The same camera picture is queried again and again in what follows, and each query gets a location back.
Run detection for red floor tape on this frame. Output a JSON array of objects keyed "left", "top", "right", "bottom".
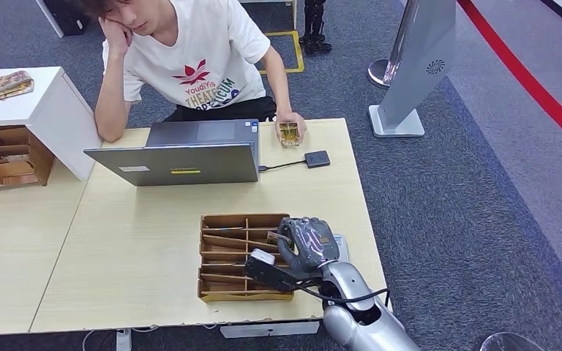
[{"left": 457, "top": 0, "right": 562, "bottom": 160}]

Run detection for white cabinet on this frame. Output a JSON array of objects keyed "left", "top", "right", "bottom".
[{"left": 0, "top": 66, "right": 102, "bottom": 192}]

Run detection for white table frame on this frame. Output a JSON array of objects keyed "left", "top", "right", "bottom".
[{"left": 239, "top": 0, "right": 298, "bottom": 30}]

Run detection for yellow floor tape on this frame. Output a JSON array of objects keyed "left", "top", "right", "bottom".
[{"left": 259, "top": 30, "right": 305, "bottom": 75}]

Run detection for black hub cable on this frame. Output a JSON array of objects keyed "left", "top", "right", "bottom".
[{"left": 258, "top": 159, "right": 307, "bottom": 173}]

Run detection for gold room key card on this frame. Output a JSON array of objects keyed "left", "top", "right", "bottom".
[{"left": 266, "top": 231, "right": 293, "bottom": 246}]

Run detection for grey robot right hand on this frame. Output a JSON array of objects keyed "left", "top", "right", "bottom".
[{"left": 276, "top": 216, "right": 341, "bottom": 273}]

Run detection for grey laptop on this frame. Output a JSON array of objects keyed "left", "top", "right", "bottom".
[{"left": 83, "top": 118, "right": 261, "bottom": 187}]

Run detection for gold hotel ID card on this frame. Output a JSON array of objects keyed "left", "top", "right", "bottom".
[{"left": 279, "top": 122, "right": 301, "bottom": 147}]

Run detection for white power cable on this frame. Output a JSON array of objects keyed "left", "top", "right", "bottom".
[{"left": 80, "top": 325, "right": 161, "bottom": 351}]

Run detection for small black hub box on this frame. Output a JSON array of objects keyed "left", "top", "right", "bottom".
[{"left": 304, "top": 150, "right": 332, "bottom": 170}]

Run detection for grey kiosk stand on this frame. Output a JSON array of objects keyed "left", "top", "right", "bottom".
[{"left": 368, "top": 0, "right": 457, "bottom": 139}]

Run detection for white under-desk bracket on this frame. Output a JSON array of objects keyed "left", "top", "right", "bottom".
[{"left": 219, "top": 321, "right": 322, "bottom": 339}]

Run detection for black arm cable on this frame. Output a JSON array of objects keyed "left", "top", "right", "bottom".
[{"left": 293, "top": 283, "right": 391, "bottom": 307}]

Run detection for white frame leg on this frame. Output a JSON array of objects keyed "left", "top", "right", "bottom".
[{"left": 34, "top": 0, "right": 64, "bottom": 39}]

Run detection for black robot legs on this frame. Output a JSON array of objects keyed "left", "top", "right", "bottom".
[{"left": 299, "top": 0, "right": 333, "bottom": 55}]

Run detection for wooden card organizer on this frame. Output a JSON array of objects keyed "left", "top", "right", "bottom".
[{"left": 197, "top": 213, "right": 296, "bottom": 303}]

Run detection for person's right hand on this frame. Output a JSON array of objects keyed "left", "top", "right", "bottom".
[{"left": 98, "top": 15, "right": 133, "bottom": 56}]

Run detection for person's left hand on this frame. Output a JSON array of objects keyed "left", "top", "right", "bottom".
[{"left": 274, "top": 112, "right": 307, "bottom": 145}]

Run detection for wooden pigeonhole rack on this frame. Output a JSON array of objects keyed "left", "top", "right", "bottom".
[{"left": 0, "top": 124, "right": 56, "bottom": 192}]

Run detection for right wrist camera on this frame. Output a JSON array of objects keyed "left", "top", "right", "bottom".
[{"left": 243, "top": 249, "right": 323, "bottom": 294}]

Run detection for chrome stanchion base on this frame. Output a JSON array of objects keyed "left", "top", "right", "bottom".
[{"left": 367, "top": 58, "right": 400, "bottom": 90}]

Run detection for white card reader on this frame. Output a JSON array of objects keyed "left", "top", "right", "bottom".
[{"left": 334, "top": 234, "right": 351, "bottom": 263}]

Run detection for clear glass dome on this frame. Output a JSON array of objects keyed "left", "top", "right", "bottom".
[{"left": 479, "top": 332, "right": 549, "bottom": 351}]

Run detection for person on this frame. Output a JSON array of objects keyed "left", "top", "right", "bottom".
[{"left": 79, "top": 0, "right": 307, "bottom": 147}]

